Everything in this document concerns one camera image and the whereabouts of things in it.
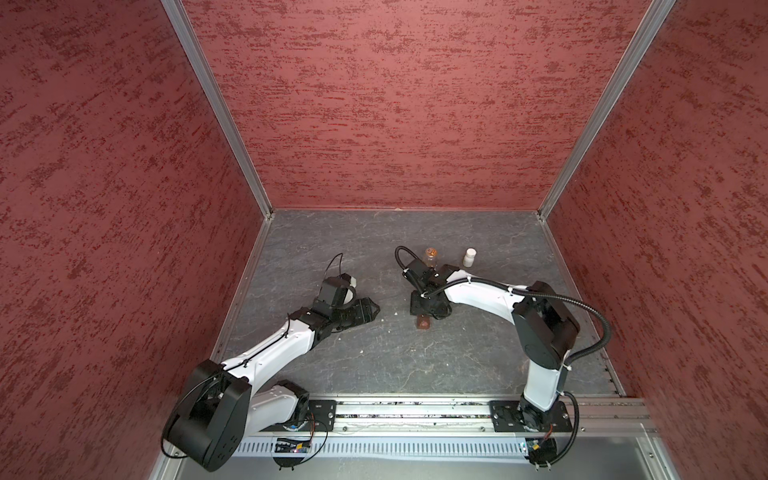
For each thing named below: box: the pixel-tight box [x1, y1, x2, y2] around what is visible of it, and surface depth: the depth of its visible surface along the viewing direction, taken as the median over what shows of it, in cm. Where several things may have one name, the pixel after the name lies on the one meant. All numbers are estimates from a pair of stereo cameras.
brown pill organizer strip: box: [417, 314, 431, 330], surface depth 91 cm
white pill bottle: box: [463, 248, 477, 268], surface depth 103 cm
